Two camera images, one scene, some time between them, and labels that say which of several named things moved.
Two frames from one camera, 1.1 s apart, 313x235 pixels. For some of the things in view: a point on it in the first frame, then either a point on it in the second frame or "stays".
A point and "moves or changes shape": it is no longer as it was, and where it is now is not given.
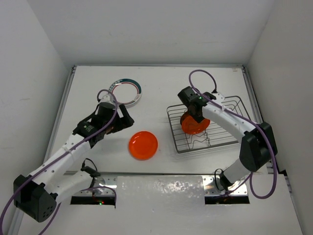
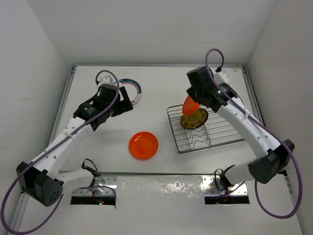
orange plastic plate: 143,145 stays
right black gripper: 198,119 to 190,92
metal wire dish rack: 215,135 stays
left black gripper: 124,120 to 124,104
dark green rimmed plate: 127,91 stays
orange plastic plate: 190,125 moves or changes shape
